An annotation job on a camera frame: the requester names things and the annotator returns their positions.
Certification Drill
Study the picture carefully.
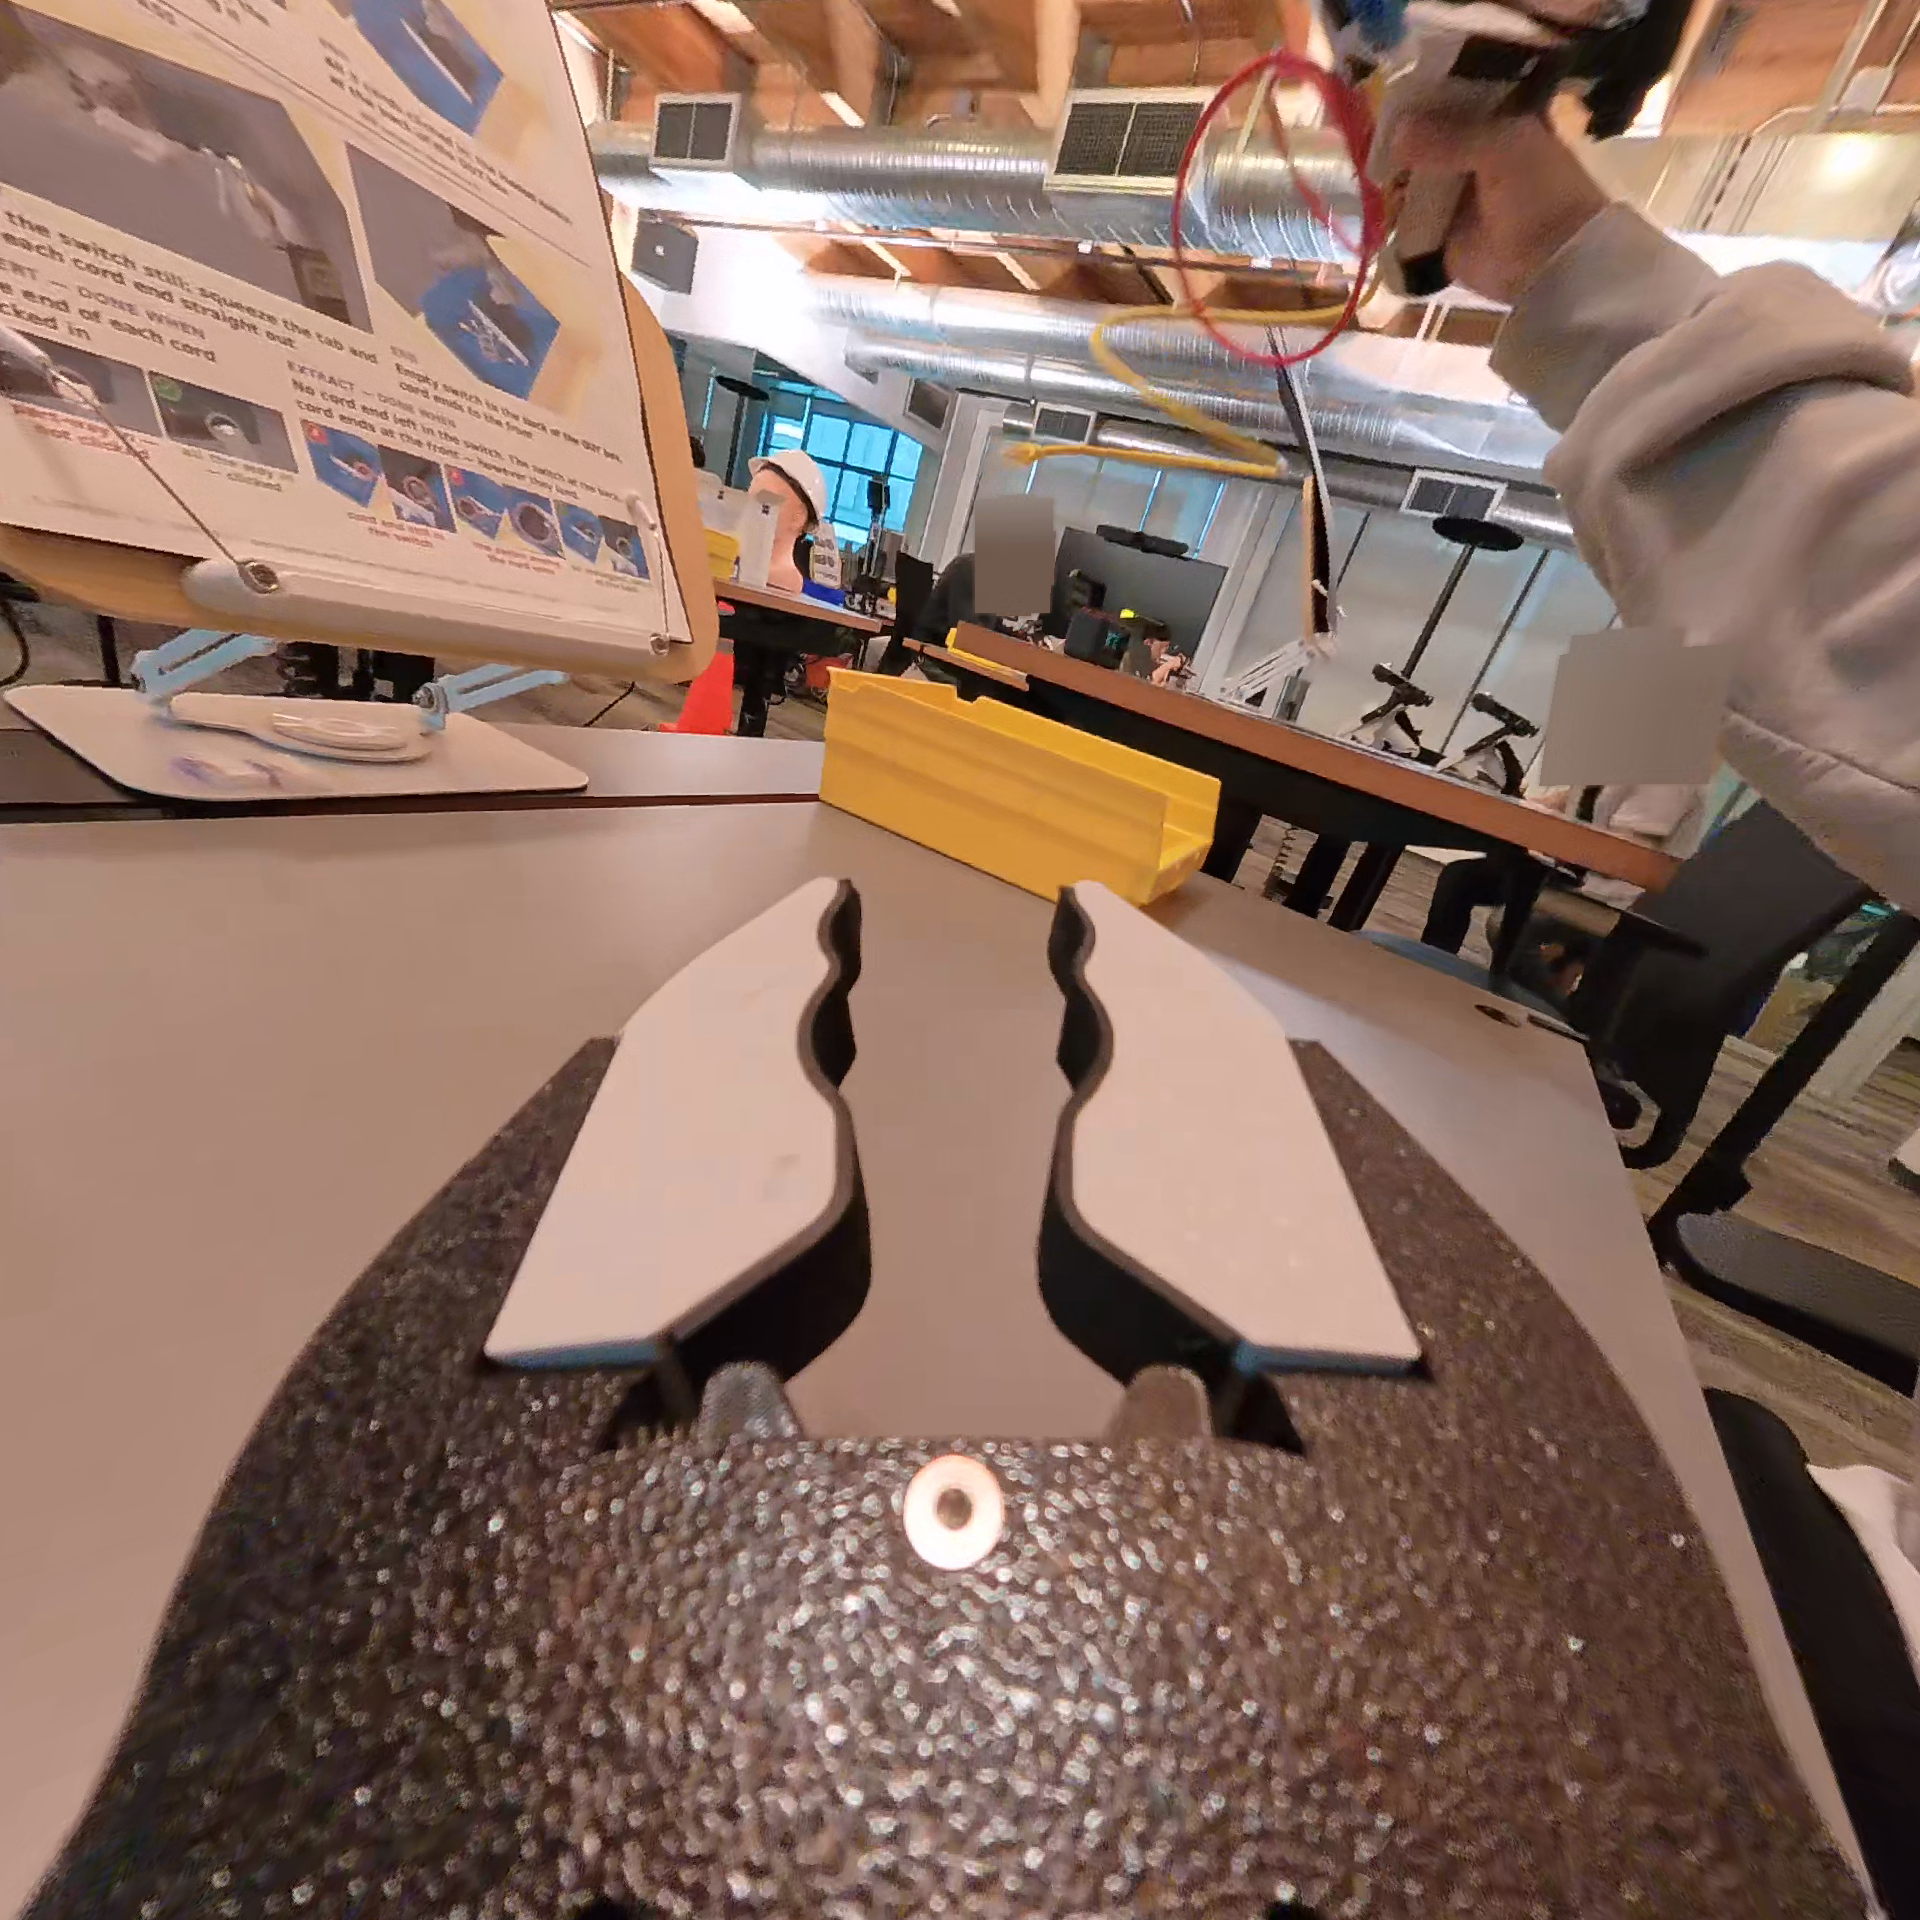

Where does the person's right forearm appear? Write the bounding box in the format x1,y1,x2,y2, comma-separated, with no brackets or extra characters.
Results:
1488,191,1920,906

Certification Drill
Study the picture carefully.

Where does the red ethernet cable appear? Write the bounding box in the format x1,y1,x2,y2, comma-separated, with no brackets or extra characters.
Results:
1168,48,1401,371

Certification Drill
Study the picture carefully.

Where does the person's right hand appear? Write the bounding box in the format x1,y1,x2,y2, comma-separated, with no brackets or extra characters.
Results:
1465,114,1627,302

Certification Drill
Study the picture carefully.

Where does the yellow plastic bin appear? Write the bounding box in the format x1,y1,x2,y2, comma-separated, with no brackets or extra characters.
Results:
816,662,1225,911

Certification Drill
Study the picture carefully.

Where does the yellow ethernet cable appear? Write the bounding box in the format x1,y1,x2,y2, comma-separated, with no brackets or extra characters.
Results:
1084,283,1326,480

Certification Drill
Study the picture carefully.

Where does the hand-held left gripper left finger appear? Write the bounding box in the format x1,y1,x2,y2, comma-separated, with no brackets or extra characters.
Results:
488,879,874,1376

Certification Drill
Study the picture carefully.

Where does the instruction sheet board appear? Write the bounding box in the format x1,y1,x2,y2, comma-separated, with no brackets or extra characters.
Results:
0,0,724,687

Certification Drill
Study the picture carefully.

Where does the silver ventilation duct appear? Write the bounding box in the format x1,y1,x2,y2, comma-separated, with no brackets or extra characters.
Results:
583,87,1567,501

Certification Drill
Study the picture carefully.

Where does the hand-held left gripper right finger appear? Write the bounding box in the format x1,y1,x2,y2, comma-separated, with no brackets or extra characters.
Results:
1042,887,1426,1376

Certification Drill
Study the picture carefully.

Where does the wooden background desk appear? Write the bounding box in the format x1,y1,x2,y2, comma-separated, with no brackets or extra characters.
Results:
944,622,1684,898

